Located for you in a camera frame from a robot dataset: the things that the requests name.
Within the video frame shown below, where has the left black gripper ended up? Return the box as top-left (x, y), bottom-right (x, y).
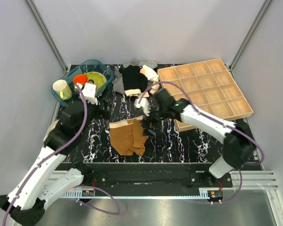
top-left (76, 91), bottom-right (113, 135)

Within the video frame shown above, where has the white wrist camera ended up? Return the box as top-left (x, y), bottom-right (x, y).
top-left (75, 82), bottom-right (98, 105)
top-left (134, 97), bottom-right (151, 116)

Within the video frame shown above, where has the cream white underwear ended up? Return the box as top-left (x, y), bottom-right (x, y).
top-left (140, 65), bottom-right (159, 82)

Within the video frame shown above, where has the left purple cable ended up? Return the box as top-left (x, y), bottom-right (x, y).
top-left (2, 83), bottom-right (122, 226)

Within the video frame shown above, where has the aluminium front rail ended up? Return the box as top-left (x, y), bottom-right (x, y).
top-left (22, 170), bottom-right (280, 201)

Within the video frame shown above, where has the blue transparent plastic bin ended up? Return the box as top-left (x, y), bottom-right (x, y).
top-left (51, 60), bottom-right (114, 106)

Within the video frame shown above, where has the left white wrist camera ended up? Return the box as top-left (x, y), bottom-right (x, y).
top-left (75, 82), bottom-right (98, 105)

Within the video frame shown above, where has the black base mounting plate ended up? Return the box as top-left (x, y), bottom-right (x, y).
top-left (87, 163), bottom-right (233, 197)

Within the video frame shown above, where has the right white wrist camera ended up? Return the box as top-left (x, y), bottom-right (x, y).
top-left (134, 97), bottom-right (151, 116)

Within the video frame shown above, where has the yellow-green dotted plate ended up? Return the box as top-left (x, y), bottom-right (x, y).
top-left (84, 72), bottom-right (107, 96)

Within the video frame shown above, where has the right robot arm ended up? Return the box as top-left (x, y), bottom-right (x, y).
top-left (134, 89), bottom-right (256, 187)

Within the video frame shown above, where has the orange mug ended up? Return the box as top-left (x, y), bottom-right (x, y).
top-left (73, 74), bottom-right (89, 91)

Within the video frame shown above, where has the purple cable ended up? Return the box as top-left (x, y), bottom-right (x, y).
top-left (140, 81), bottom-right (266, 205)
top-left (2, 83), bottom-right (122, 226)

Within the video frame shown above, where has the cream yellow mug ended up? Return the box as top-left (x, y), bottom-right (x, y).
top-left (52, 80), bottom-right (72, 100)

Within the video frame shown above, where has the wooden compartment tray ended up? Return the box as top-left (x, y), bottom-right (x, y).
top-left (158, 58), bottom-right (253, 121)

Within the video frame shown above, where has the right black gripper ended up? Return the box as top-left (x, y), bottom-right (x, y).
top-left (140, 103), bottom-right (168, 137)

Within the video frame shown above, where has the brown boxer underwear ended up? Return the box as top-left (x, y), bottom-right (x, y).
top-left (109, 116), bottom-right (148, 156)

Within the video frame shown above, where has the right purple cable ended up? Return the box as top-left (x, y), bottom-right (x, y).
top-left (140, 81), bottom-right (266, 205)

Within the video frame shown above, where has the striped grey underwear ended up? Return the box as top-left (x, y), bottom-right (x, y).
top-left (112, 58), bottom-right (158, 95)

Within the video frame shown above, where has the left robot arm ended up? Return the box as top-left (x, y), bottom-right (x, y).
top-left (0, 100), bottom-right (110, 226)

